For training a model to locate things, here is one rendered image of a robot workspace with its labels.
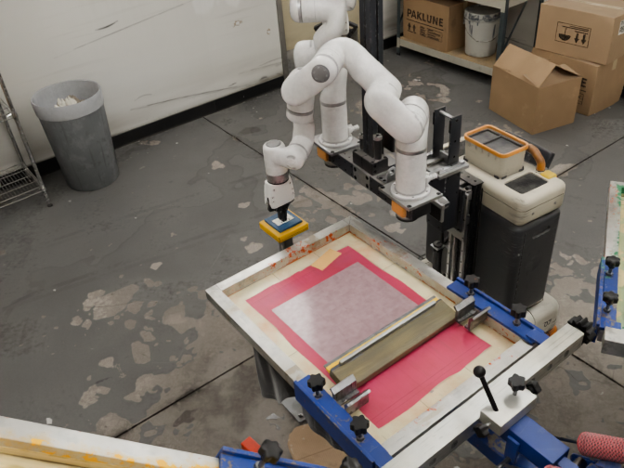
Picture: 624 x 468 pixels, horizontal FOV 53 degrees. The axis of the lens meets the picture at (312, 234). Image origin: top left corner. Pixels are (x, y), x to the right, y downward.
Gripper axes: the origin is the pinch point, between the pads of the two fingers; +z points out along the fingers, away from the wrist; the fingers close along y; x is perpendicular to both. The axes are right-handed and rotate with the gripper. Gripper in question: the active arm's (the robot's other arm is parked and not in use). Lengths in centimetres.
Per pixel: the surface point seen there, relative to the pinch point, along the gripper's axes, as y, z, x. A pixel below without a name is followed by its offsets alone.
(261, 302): 29.3, 3.1, 30.0
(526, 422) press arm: 11, -5, 111
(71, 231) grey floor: 37, 98, -203
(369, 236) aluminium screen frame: -13.8, -0.4, 30.7
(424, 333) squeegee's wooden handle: 4, 0, 74
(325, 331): 22, 3, 53
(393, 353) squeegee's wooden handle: 15, 0, 74
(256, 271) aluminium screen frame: 24.3, -0.4, 20.6
